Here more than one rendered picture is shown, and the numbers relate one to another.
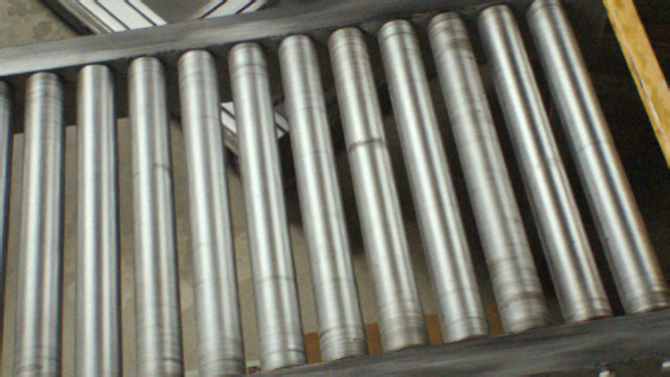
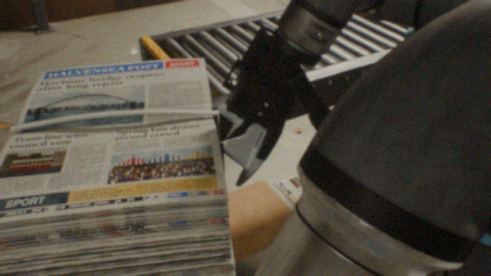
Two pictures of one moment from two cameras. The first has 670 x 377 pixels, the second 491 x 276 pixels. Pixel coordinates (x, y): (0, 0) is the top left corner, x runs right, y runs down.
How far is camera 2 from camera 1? 201 cm
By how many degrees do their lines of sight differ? 85
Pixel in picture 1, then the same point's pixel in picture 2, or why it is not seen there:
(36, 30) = not seen: outside the picture
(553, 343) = (195, 30)
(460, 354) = (219, 25)
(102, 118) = (362, 42)
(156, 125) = (343, 44)
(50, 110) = (381, 41)
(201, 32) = (355, 63)
